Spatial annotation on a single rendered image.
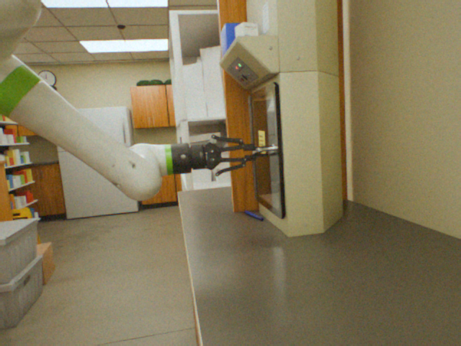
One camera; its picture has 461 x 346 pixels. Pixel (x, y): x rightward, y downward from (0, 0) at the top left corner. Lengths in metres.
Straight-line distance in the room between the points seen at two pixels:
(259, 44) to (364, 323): 0.70
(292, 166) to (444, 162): 0.42
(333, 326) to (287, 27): 0.74
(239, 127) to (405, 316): 0.88
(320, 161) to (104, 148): 0.59
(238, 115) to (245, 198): 0.33
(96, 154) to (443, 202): 0.94
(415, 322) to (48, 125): 0.79
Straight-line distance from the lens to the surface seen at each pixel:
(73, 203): 6.09
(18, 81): 0.83
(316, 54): 1.01
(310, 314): 0.63
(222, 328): 0.60
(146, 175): 0.84
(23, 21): 0.76
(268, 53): 0.96
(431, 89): 1.14
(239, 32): 1.07
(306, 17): 1.03
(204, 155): 0.99
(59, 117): 0.82
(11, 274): 2.91
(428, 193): 1.17
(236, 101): 1.30
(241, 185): 1.31
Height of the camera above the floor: 1.26
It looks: 7 degrees down
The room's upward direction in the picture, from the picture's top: 4 degrees counter-clockwise
